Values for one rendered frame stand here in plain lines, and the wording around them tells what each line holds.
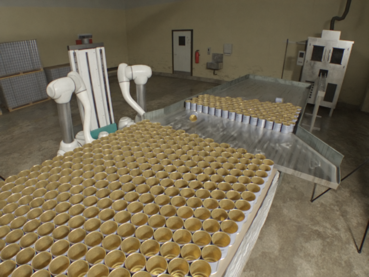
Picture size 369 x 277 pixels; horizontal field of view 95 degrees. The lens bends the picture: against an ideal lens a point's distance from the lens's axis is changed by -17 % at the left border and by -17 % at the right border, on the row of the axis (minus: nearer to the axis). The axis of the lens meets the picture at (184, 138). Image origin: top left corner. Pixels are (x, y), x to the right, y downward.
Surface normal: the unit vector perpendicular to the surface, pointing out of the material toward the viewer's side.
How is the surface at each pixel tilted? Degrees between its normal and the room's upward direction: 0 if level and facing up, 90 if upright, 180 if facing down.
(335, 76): 90
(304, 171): 0
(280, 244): 0
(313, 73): 90
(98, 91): 90
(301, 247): 0
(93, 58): 90
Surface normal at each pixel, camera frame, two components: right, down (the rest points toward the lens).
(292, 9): -0.58, 0.38
